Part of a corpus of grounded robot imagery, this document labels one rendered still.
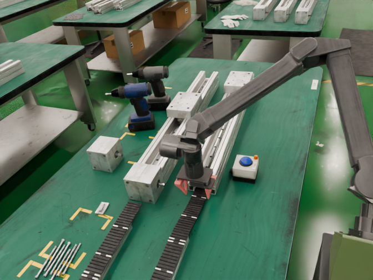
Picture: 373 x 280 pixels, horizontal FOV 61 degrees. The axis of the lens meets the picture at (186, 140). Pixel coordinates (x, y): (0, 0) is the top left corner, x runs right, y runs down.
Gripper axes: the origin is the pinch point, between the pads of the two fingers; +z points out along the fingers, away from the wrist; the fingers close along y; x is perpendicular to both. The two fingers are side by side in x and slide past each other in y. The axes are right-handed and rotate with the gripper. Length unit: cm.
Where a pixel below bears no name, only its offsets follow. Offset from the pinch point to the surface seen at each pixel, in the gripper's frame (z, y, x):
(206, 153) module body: -1.2, 2.6, -19.7
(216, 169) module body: -4.6, -4.6, -8.3
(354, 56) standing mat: 81, -78, -330
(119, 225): 0.5, 19.2, 18.3
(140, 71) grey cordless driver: -17, 44, -53
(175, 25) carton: 55, 157, -361
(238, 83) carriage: -9, 0, -64
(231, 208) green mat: 3.9, -11.3, 0.0
